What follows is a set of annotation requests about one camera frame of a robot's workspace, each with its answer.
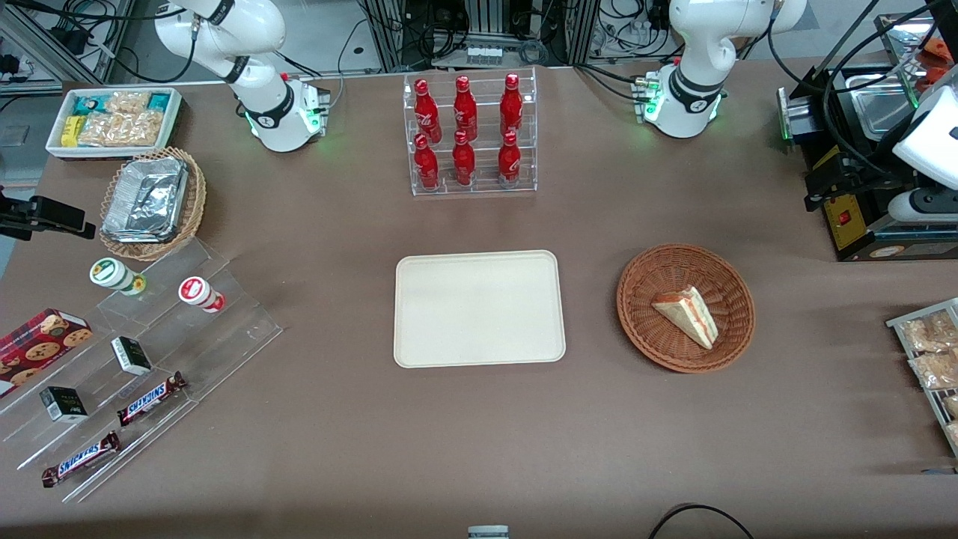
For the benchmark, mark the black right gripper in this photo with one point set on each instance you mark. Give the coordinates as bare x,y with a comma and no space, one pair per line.
21,217

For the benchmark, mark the clear cracker bag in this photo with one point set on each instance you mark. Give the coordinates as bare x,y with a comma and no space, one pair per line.
123,129
127,102

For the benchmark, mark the stack of foil trays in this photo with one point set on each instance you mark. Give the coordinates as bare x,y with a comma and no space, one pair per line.
146,202

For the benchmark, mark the triangle wrapped sandwich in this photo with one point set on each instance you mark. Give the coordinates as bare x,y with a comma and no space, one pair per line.
688,316

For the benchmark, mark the yellow snack packet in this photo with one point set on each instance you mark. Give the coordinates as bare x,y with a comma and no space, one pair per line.
70,131

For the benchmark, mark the metal frame structure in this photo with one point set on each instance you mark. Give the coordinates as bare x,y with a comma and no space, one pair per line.
45,45

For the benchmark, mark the small black box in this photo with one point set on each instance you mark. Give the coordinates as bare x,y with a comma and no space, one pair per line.
132,355
63,404

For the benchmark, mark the aluminium equipment rack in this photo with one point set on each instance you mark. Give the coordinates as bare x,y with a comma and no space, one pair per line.
486,22

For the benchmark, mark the clear snack bag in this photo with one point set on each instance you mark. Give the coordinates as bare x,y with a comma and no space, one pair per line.
939,370
932,332
952,406
953,434

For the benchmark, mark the red cola bottle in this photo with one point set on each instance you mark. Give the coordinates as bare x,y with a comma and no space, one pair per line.
426,112
509,161
465,111
426,165
511,105
463,161

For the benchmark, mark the clear container with orange food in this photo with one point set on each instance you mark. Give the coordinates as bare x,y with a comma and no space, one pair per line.
939,52

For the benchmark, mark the green lid yogurt cup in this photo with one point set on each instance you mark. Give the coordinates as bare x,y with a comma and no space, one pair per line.
111,272

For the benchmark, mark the red tartan cookie box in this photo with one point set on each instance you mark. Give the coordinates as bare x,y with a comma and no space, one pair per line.
37,346

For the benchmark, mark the small grey device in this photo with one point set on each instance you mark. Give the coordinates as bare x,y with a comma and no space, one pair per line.
488,533

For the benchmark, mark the Snickers chocolate bar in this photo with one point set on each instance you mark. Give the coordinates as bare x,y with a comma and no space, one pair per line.
81,459
150,399

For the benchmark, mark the beige plastic tray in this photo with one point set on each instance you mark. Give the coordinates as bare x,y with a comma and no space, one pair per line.
479,308

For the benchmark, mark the red lid yogurt cup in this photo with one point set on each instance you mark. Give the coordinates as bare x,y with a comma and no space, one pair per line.
196,290

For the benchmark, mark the black sealing machine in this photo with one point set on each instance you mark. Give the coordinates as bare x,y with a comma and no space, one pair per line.
861,224

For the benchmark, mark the teal snack packet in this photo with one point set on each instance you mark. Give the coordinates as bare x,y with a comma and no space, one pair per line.
159,101
91,105

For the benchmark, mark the clear acrylic bottle rack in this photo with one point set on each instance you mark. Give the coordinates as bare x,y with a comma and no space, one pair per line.
486,187

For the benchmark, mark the brown wicker basket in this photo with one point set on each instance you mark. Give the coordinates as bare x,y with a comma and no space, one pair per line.
651,337

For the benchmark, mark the light wicker basket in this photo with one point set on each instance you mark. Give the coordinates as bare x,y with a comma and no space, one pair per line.
194,202

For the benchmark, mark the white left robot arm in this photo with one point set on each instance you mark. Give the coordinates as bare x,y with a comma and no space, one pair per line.
700,67

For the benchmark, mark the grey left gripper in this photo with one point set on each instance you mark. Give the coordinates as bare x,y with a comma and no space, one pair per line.
858,173

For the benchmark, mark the white plastic snack bin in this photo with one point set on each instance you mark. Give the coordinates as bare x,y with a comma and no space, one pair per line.
56,150

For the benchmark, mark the clear acrylic stepped shelf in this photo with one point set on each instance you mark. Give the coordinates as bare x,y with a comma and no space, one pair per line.
224,337

